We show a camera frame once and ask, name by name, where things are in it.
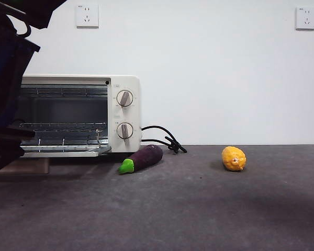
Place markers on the cream white toaster oven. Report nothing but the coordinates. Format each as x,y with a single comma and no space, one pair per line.
125,115

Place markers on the beige round oven knob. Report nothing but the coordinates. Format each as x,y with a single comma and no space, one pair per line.
124,98
124,130

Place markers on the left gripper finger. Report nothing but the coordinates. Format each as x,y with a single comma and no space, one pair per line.
2,157

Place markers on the purple toy eggplant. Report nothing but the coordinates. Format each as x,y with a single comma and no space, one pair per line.
146,158

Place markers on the white wall socket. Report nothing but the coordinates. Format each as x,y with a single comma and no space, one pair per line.
306,18
87,16

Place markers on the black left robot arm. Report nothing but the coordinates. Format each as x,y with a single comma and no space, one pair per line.
5,78

